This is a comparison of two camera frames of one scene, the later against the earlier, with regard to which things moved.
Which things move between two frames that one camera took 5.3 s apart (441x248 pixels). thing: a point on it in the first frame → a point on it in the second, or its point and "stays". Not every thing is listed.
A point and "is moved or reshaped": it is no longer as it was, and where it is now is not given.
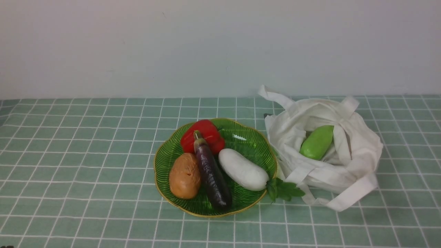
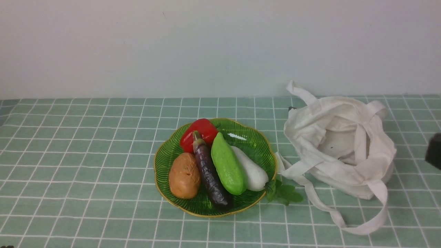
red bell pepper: (209, 133) stays
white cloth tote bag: (345, 171) is moved or reshaped
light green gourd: (317, 144) → (228, 165)
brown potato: (185, 175) stays
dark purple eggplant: (217, 187) stays
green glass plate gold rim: (243, 137) stays
